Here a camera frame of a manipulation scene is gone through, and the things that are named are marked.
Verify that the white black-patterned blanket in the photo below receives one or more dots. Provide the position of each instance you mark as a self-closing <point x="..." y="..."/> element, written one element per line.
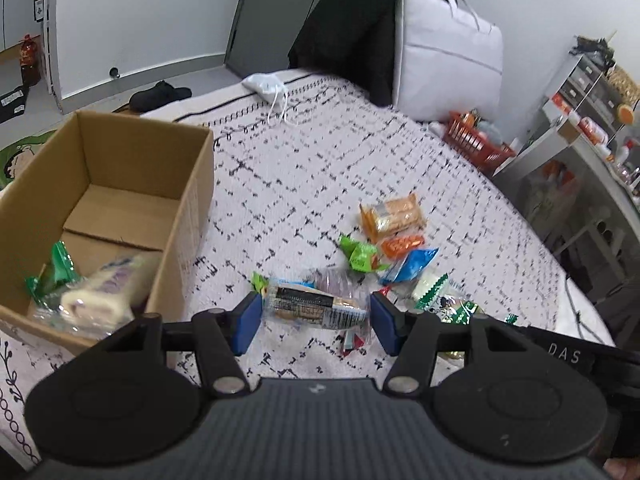
<point x="300" y="160"/>

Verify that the red plastic basket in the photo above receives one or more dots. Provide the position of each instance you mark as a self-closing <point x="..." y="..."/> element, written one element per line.
<point x="470" y="140"/>

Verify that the red snack packet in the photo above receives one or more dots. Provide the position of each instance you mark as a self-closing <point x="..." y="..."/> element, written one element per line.
<point x="386" y="292"/>

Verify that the grey door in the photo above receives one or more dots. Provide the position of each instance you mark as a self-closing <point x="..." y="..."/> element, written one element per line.
<point x="265" y="20"/>

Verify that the small orange snack packet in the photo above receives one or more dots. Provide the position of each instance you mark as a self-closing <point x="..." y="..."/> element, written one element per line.
<point x="402" y="245"/>

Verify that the clear dark-label snack packet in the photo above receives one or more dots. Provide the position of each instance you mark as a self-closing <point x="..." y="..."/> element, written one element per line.
<point x="300" y="305"/>

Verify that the cream purple-print snack packet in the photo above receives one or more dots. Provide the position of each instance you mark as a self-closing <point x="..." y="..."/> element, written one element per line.
<point x="107" y="290"/>

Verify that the orange white bottle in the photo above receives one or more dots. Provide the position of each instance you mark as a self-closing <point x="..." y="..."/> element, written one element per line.
<point x="592" y="132"/>
<point x="562" y="105"/>

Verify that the large orange cracker packet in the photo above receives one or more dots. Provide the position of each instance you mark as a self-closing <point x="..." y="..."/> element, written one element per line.
<point x="395" y="215"/>

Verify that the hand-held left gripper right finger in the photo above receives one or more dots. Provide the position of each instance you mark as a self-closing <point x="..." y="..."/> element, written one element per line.
<point x="384" y="322"/>

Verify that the black door stopper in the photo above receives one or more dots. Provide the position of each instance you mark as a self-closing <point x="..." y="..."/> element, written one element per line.
<point x="114" y="72"/>

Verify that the flat black box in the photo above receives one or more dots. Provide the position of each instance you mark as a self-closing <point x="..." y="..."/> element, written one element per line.
<point x="12" y="105"/>

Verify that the white desk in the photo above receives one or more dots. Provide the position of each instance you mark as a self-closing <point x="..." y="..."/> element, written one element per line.
<point x="595" y="180"/>

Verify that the small green snack packet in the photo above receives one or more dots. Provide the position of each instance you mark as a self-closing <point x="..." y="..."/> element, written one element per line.
<point x="511" y="317"/>
<point x="259" y="282"/>

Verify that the white green-edged snack packet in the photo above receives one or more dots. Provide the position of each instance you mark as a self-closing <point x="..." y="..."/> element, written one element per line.
<point x="430" y="287"/>

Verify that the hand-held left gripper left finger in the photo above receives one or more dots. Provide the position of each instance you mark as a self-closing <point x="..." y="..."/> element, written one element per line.
<point x="248" y="322"/>

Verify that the green white snack packet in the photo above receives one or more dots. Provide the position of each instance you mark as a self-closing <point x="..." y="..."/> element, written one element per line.
<point x="60" y="267"/>

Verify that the black coat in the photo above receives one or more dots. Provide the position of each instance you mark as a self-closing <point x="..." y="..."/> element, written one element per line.
<point x="350" y="25"/>

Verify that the bright green snack packet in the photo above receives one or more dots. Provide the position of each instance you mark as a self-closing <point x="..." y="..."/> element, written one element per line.
<point x="362" y="256"/>

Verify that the grey drawer unit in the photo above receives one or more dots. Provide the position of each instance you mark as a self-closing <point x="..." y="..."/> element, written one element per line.
<point x="580" y="80"/>

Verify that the green cartoon-print snack packet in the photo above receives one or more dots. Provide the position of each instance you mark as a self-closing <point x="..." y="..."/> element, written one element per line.
<point x="452" y="310"/>

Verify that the blue snack packet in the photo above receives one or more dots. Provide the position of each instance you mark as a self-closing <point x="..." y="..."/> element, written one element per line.
<point x="412" y="264"/>

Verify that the green cartoon rug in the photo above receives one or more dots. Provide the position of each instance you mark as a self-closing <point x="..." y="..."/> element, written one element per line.
<point x="15" y="160"/>

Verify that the black slipper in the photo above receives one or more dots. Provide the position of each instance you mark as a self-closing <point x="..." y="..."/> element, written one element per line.
<point x="160" y="94"/>

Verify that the wicker basket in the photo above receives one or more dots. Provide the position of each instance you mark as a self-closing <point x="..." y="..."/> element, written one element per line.
<point x="625" y="82"/>

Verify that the black spray bottle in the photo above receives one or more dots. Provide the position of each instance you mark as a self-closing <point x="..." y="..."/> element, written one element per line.
<point x="39" y="7"/>

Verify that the white face mask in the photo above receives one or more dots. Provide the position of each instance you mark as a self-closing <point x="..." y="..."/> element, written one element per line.
<point x="262" y="84"/>

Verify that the small red candy packet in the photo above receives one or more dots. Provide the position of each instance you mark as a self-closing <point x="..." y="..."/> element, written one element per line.
<point x="350" y="342"/>

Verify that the clear plastic snack packet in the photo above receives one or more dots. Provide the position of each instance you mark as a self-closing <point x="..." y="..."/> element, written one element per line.
<point x="50" y="317"/>

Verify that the brown cardboard box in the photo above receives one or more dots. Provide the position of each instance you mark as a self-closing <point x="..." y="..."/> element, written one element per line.
<point x="195" y="200"/>

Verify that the purple clear snack packet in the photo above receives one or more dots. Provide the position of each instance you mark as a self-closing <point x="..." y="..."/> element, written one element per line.
<point x="337" y="282"/>

